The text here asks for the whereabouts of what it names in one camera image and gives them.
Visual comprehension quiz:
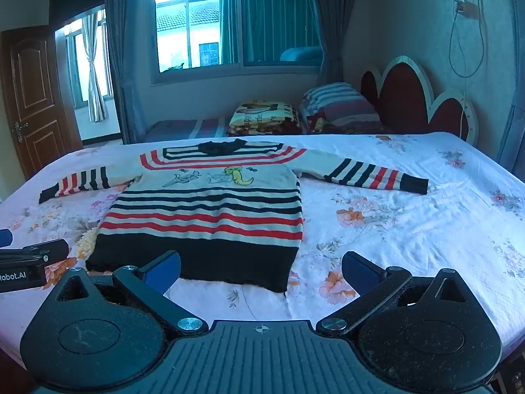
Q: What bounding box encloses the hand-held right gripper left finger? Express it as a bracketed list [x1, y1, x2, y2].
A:
[53, 250, 210, 339]

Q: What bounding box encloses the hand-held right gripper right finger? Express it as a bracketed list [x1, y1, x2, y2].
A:
[317, 250, 473, 338]

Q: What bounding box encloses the striped knit sweater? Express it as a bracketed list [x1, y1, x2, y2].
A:
[39, 140, 429, 294]

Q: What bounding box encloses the floral bed sheet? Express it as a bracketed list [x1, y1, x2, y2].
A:
[0, 131, 525, 362]

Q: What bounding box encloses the striped mattress cover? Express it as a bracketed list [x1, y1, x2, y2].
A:
[143, 117, 230, 143]

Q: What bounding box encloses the brown wooden door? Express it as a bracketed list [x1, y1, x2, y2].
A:
[0, 25, 83, 179]

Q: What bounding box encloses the striped pillow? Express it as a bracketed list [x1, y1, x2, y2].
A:
[299, 82, 382, 129]

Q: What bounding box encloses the red scalloped headboard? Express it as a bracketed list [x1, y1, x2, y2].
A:
[360, 54, 480, 146]

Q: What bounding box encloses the white doorway curtain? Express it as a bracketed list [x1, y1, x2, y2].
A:
[80, 12, 109, 124]

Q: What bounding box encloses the folded yellow printed blanket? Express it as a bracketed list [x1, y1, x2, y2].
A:
[227, 99, 306, 137]

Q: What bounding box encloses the blue curtain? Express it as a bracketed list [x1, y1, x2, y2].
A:
[496, 0, 525, 173]

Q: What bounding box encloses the grey window curtain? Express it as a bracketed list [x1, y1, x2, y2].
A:
[104, 0, 158, 144]
[307, 0, 353, 87]

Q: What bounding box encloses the teal cloth bundle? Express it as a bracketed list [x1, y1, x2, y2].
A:
[279, 46, 323, 66]

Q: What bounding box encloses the sliding glass window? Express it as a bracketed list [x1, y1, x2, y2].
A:
[150, 0, 325, 85]

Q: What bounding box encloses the hanging white cable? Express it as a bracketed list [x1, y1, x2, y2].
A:
[448, 0, 487, 140]

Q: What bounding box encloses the wall socket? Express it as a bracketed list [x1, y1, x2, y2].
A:
[454, 0, 478, 19]

